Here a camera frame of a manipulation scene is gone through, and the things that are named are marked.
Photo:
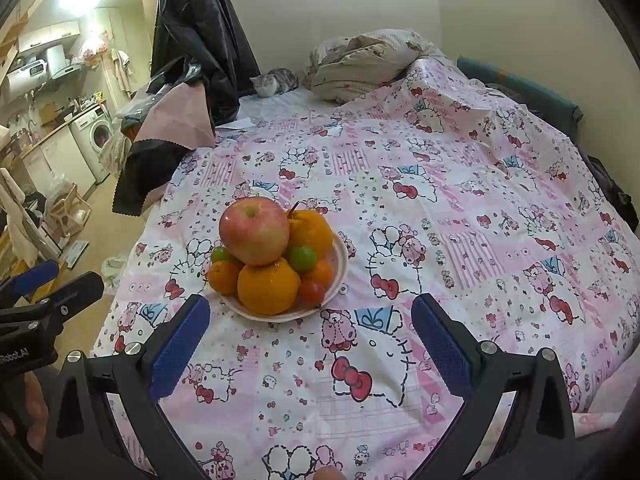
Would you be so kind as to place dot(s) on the small red tomato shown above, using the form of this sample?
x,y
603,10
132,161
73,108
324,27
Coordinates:
x,y
312,292

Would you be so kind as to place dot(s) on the large orange with stem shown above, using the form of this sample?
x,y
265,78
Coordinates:
x,y
312,232

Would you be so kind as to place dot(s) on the dark bag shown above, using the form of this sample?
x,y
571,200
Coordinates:
x,y
607,190

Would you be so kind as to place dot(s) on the pink printed blanket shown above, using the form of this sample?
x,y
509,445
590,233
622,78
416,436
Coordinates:
x,y
450,210

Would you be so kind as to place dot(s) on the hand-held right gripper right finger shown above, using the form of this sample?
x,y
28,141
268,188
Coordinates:
x,y
442,345

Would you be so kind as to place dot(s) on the white washing machine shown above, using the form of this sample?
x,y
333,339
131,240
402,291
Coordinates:
x,y
97,135

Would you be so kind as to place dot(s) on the black jacket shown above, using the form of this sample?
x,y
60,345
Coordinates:
x,y
200,20

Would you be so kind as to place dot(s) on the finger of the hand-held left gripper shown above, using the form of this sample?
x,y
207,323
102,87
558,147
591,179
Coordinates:
x,y
35,277
75,300

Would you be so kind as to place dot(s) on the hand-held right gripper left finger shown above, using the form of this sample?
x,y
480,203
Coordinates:
x,y
180,345

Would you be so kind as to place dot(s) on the range hood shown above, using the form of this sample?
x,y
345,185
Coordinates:
x,y
62,62

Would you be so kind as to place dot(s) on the teal headboard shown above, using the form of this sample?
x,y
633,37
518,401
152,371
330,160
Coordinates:
x,y
525,95

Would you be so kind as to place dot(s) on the white plastic bag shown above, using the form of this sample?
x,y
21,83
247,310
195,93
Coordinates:
x,y
115,269

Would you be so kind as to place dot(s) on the grey tabby cat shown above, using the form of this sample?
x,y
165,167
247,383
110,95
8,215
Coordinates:
x,y
270,82

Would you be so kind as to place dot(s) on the pink and black cloth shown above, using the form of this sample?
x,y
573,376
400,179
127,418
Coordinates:
x,y
175,115

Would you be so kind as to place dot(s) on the white wall cabinet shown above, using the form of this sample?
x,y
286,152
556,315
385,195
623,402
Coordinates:
x,y
47,36

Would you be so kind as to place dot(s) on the beige crumpled duvet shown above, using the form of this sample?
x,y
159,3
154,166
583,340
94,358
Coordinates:
x,y
370,60

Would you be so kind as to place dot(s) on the wooden rack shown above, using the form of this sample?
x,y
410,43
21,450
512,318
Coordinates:
x,y
67,210

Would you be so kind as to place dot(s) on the white paper sheet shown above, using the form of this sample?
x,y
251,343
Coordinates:
x,y
240,122

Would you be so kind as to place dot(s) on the small mandarin orange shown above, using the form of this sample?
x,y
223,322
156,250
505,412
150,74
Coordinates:
x,y
321,271
222,277

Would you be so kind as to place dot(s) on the small green citrus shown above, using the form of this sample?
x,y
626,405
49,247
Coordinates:
x,y
304,258
220,254

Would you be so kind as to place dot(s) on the red apple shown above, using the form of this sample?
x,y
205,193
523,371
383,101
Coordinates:
x,y
252,232

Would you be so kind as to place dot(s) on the white water heater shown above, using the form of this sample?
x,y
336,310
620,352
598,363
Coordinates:
x,y
25,77

